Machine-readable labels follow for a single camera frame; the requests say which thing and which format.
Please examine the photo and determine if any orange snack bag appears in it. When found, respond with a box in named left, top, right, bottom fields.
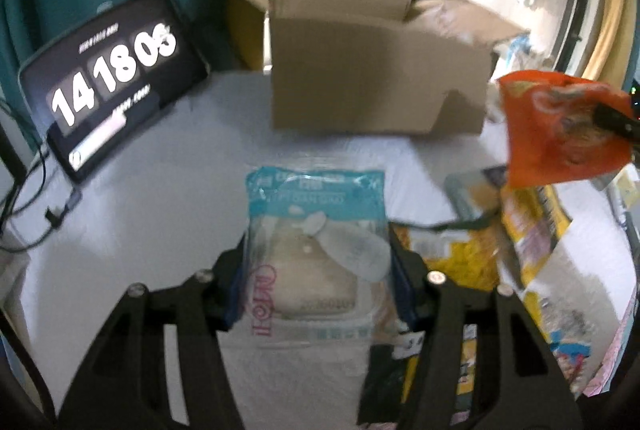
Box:
left=498, top=70, right=639, bottom=189

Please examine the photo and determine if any yellow black snack pouch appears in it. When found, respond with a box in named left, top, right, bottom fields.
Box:
left=499, top=184, right=572, bottom=287

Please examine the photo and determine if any dark blue snack box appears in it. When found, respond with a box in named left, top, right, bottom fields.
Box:
left=444, top=166, right=506, bottom=221

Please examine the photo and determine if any yellow noodle snack bag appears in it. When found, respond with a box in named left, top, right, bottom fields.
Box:
left=357, top=223, right=500, bottom=429

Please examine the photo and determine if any clear blue-top snack pack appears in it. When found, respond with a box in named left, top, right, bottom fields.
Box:
left=242, top=167, right=398, bottom=344

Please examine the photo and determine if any brown cardboard box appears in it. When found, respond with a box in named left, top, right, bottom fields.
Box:
left=262, top=0, right=522, bottom=135

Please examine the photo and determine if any tablet showing clock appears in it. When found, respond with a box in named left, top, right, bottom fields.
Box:
left=17, top=0, right=207, bottom=183

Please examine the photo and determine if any black charging cable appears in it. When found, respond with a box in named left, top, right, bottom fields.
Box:
left=0, top=104, right=84, bottom=254

